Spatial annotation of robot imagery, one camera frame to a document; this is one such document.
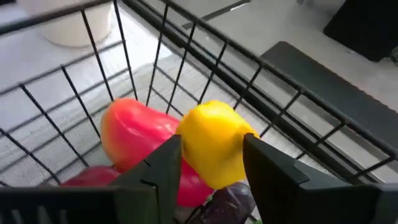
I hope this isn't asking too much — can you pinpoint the red yellow apple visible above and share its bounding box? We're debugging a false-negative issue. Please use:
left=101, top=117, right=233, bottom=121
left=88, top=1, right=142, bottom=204
left=60, top=165, right=121, bottom=187

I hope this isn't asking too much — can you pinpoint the grey woven placemat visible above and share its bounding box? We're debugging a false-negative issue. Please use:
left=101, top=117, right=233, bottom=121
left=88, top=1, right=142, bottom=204
left=0, top=54, right=249, bottom=224

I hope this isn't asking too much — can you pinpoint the orange-red bell pepper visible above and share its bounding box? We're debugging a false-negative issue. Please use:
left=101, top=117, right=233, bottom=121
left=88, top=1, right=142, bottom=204
left=99, top=98, right=215, bottom=208

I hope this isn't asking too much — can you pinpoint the black wire basket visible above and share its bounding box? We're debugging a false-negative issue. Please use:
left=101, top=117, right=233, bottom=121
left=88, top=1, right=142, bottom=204
left=0, top=0, right=398, bottom=224

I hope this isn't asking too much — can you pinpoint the yellow bell pepper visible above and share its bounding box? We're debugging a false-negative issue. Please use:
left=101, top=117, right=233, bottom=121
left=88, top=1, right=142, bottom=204
left=176, top=100, right=259, bottom=190

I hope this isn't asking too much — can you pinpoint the black floor cabinet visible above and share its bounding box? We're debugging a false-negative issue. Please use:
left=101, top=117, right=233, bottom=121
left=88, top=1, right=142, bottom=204
left=323, top=0, right=398, bottom=62

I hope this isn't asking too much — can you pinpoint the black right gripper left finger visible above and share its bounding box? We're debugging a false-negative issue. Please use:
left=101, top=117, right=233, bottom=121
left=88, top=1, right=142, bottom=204
left=114, top=134, right=183, bottom=224

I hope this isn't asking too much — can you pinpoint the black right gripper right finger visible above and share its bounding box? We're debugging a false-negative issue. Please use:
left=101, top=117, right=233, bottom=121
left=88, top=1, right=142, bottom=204
left=243, top=133, right=374, bottom=224

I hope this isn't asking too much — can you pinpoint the white cylindrical plant pot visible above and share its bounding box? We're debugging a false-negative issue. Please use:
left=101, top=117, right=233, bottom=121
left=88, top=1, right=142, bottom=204
left=17, top=0, right=113, bottom=48

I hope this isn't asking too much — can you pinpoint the dark purple eggplant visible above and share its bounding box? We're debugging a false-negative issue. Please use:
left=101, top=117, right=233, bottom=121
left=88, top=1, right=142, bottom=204
left=186, top=182, right=257, bottom=224

